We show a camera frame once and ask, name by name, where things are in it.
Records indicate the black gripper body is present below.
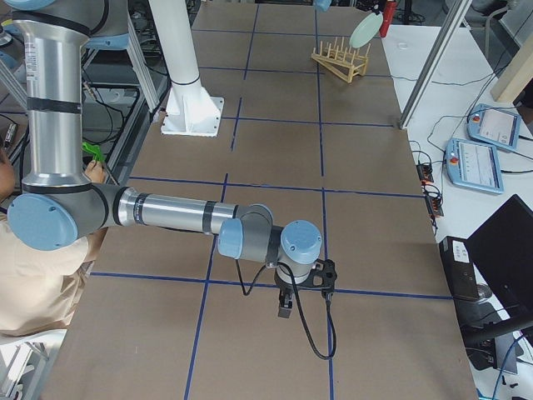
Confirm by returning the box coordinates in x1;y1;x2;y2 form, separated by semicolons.
274;274;294;301
357;0;383;14

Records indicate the light green plate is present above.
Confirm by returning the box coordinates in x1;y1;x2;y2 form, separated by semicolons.
349;12;383;48

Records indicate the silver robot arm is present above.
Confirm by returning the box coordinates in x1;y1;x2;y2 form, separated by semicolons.
312;0;384;13
7;1;336;318

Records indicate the wooden plate rack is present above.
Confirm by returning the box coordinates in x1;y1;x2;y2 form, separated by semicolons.
311;37;371;83

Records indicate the red cylinder bottle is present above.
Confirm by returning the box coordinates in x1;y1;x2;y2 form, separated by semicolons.
379;0;397;38

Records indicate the wooden beam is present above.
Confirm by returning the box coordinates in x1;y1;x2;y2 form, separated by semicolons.
491;34;533;103

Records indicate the upper teach pendant tablet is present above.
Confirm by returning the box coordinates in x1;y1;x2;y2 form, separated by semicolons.
466;103;521;152

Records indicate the teach pendant tablet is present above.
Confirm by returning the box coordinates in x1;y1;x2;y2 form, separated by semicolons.
466;103;521;152
446;138;504;194

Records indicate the orange black usb hub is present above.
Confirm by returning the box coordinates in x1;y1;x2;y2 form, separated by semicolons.
416;163;434;184

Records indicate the black computer box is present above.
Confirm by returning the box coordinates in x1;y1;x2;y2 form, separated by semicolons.
439;236;493;302

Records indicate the lower teach pendant tablet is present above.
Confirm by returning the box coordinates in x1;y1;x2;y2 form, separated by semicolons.
446;138;504;194

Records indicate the black laptop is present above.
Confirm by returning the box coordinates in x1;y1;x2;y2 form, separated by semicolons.
466;194;532;315

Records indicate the green handheld tool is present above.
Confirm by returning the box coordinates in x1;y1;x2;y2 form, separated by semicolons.
82;142;104;163

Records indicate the person in beige shirt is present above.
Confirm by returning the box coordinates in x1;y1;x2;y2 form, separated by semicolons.
0;145;107;338

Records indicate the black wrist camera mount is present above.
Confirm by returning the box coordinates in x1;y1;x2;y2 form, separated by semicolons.
297;259;337;293

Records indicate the black camera cable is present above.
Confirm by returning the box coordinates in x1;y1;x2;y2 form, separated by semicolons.
235;257;337;360

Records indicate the aluminium frame post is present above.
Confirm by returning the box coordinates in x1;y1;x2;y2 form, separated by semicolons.
399;0;472;129

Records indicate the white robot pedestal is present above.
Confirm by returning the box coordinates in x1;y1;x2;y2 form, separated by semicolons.
149;0;224;137

